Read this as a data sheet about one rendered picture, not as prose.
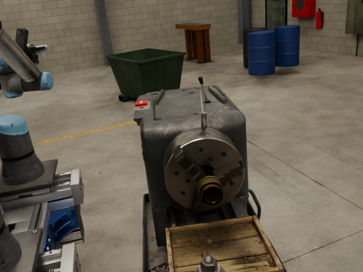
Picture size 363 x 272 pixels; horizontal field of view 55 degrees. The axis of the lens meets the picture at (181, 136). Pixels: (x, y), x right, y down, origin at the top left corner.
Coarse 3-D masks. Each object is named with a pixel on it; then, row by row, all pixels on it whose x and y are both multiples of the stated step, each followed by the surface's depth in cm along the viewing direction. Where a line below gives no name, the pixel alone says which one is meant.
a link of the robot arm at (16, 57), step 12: (0, 24) 116; (0, 36) 117; (0, 48) 120; (12, 48) 124; (12, 60) 127; (24, 60) 130; (24, 72) 133; (36, 72) 138; (48, 72) 143; (24, 84) 142; (36, 84) 141; (48, 84) 142
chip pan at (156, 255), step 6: (150, 210) 212; (150, 216) 206; (150, 222) 201; (150, 228) 195; (150, 234) 190; (150, 240) 186; (150, 246) 181; (156, 246) 181; (150, 252) 177; (156, 252) 177; (162, 252) 176; (150, 258) 173; (156, 258) 172; (162, 258) 172; (150, 264) 169; (156, 264) 168
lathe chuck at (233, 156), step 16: (176, 144) 134; (192, 144) 129; (208, 144) 129; (224, 144) 130; (176, 160) 130; (208, 160) 132; (224, 160) 132; (240, 160) 133; (176, 176) 133; (240, 176) 136; (176, 192) 135; (192, 192) 136; (224, 192) 138; (208, 208) 140
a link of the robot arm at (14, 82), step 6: (12, 72) 143; (0, 78) 143; (6, 78) 142; (12, 78) 143; (18, 78) 142; (6, 84) 143; (12, 84) 143; (18, 84) 142; (6, 90) 144; (12, 90) 144; (18, 90) 144; (24, 90) 144; (6, 96) 145; (12, 96) 145; (18, 96) 147
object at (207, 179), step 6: (204, 180) 123; (210, 180) 122; (216, 180) 123; (198, 186) 125; (204, 186) 122; (210, 186) 120; (216, 186) 120; (198, 192) 126; (204, 192) 119; (210, 192) 128; (216, 192) 127; (222, 192) 120; (204, 198) 120; (210, 198) 125; (216, 198) 124; (222, 198) 121; (210, 204) 122
